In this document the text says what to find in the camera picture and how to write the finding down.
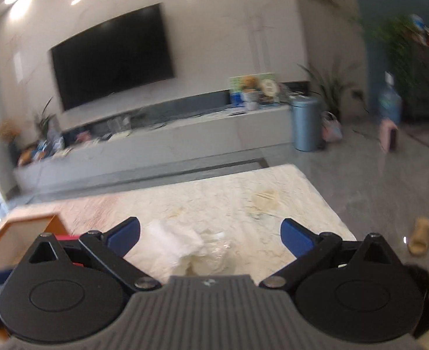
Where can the potted long-leaf plant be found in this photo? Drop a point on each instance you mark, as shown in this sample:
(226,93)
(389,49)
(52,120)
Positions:
(331,87)

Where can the clear bag of white stuffing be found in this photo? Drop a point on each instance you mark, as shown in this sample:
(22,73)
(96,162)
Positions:
(185,244)

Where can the orange cardboard box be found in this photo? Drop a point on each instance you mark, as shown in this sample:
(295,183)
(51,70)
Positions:
(21,233)

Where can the blue water jug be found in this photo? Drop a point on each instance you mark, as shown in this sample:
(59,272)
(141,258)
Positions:
(389,102)

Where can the blue metal trash bin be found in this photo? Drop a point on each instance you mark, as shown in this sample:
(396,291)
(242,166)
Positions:
(305,125)

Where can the pink space heater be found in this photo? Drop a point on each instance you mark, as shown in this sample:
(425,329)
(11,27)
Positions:
(389,136)

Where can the woven basket bag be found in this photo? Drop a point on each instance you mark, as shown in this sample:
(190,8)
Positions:
(332,129)

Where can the black flat television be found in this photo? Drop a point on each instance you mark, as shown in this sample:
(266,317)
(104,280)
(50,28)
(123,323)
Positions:
(112,56)

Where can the small teddy bear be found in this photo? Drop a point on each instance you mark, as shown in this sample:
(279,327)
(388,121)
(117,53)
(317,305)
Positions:
(250,83)

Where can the grey white television console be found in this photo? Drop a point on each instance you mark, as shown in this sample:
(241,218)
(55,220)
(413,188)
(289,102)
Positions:
(185,135)

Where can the green picture board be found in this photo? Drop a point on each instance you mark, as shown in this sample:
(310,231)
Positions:
(269,87)

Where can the dried flower bouquet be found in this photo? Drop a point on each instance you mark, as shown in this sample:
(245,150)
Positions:
(7,131)

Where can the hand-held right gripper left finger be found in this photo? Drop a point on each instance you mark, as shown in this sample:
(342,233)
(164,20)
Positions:
(124,234)

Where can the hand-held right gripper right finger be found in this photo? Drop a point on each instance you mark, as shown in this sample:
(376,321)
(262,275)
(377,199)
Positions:
(297,235)

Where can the red box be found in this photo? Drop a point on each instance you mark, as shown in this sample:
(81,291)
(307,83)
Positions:
(69,238)

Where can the green plant in vase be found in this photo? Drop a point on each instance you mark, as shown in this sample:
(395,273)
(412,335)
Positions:
(45,120)

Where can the tan slipper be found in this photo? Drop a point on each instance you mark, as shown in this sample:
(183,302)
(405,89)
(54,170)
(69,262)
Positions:
(419,237)

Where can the hanging green vine plant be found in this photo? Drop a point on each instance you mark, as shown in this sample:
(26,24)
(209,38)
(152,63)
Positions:
(397,43)

